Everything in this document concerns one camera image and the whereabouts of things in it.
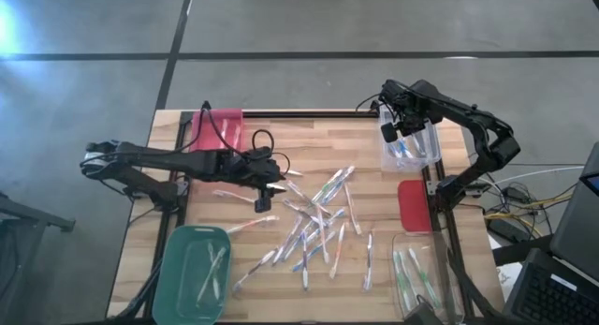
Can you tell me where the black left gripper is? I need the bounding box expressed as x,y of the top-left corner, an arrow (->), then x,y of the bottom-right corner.
219,146 -> 287,189

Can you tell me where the clear deep plastic bin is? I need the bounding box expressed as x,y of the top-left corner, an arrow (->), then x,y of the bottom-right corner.
377,95 -> 442,172

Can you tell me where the pink plastic bin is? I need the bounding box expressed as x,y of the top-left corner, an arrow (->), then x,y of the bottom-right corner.
187,108 -> 245,153

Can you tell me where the white toothbrush at edge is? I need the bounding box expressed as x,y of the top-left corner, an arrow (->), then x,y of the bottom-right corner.
231,248 -> 278,294

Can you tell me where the red flat plastic lid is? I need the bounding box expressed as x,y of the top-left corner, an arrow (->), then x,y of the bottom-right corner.
397,178 -> 433,234

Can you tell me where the clear shallow plastic tray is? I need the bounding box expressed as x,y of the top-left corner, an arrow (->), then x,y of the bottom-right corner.
390,230 -> 466,325

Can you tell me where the green plastic bin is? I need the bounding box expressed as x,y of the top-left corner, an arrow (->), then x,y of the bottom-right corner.
152,224 -> 234,325

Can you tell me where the black power adapter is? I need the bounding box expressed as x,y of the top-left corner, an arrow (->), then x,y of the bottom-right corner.
507,186 -> 533,204
489,217 -> 520,242

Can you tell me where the dark grey box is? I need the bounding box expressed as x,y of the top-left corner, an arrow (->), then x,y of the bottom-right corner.
403,301 -> 446,325

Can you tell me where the black laptop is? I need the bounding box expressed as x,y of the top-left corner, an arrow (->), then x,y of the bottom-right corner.
503,140 -> 599,325

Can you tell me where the black metal stand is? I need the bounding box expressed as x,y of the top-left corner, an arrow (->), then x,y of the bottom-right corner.
0,192 -> 77,325

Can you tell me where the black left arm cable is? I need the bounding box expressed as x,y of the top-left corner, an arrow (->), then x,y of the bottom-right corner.
191,101 -> 291,176

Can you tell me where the yellow cable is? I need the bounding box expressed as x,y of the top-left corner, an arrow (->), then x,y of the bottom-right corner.
484,200 -> 562,223

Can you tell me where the white cable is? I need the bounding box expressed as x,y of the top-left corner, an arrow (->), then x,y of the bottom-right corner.
490,164 -> 586,186

